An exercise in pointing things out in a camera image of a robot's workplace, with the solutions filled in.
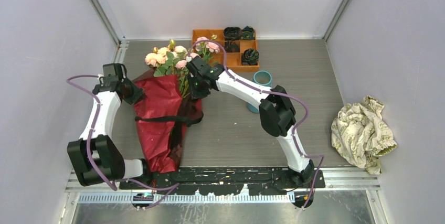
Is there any pink flower bouquet red wrap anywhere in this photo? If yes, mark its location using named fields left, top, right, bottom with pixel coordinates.
left=144, top=37, right=221, bottom=97

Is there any red wrapping paper sheet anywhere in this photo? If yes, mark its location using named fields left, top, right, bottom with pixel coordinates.
left=134, top=70, right=204, bottom=173

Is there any black ribbon gold lettering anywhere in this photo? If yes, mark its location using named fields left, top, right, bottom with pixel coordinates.
left=135, top=114, right=204, bottom=127

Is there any teal vase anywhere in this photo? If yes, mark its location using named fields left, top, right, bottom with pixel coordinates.
left=246, top=70, right=272, bottom=114

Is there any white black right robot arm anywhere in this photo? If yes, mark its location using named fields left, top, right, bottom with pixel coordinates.
left=186, top=56, right=314, bottom=188

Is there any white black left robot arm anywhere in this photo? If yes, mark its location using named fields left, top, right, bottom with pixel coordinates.
left=67, top=63, right=153, bottom=190

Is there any orange compartment tray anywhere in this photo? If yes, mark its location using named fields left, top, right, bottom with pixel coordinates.
left=192, top=29, right=260, bottom=73

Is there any dark rolled sock back right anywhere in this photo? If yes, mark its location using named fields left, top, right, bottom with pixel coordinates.
left=241, top=26, right=255, bottom=40

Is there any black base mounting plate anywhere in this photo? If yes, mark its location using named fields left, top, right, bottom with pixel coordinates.
left=136, top=167, right=326, bottom=196

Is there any crumpled beige printed cloth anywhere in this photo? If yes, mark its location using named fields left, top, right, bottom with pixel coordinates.
left=331, top=95, right=398, bottom=175

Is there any aluminium frame rail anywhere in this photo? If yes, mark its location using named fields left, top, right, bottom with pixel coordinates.
left=321, top=167, right=380, bottom=190

